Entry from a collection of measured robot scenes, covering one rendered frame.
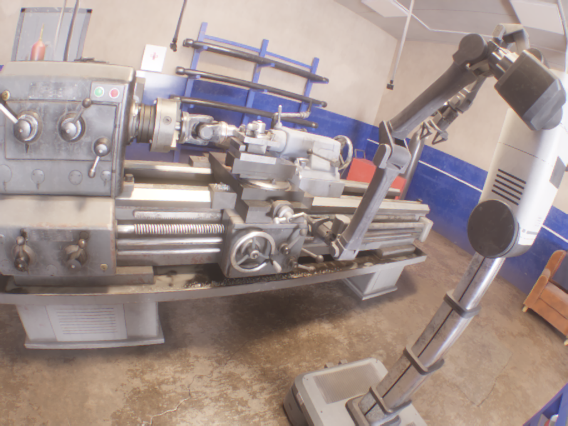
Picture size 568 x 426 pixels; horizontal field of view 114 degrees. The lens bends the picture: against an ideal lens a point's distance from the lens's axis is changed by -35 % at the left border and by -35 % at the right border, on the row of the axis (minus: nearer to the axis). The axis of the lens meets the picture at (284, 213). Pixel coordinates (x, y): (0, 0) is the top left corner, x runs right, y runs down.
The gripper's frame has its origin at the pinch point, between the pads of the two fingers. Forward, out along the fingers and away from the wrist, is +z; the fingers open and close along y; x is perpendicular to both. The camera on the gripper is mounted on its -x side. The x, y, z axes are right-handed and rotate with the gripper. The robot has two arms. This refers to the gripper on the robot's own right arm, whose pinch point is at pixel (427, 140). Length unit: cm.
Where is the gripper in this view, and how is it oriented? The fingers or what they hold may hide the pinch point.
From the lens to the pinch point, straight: 139.1
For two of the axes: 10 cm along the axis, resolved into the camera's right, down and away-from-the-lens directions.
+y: -9.1, -0.8, -4.2
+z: -3.9, 5.5, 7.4
